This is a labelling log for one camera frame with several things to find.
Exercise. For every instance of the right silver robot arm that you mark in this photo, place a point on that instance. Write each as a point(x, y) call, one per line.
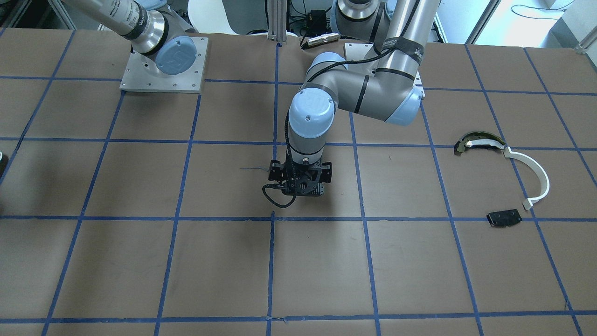
point(155, 30)

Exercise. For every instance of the olive brake shoe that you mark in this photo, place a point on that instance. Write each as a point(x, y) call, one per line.
point(479, 139)

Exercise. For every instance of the small black brake pad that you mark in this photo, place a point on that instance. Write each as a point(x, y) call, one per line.
point(504, 218)

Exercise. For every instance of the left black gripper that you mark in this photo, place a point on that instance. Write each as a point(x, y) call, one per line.
point(274, 171)

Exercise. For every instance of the aluminium frame post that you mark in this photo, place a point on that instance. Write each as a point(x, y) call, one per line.
point(276, 11)

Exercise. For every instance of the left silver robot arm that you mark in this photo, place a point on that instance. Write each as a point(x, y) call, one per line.
point(381, 86)

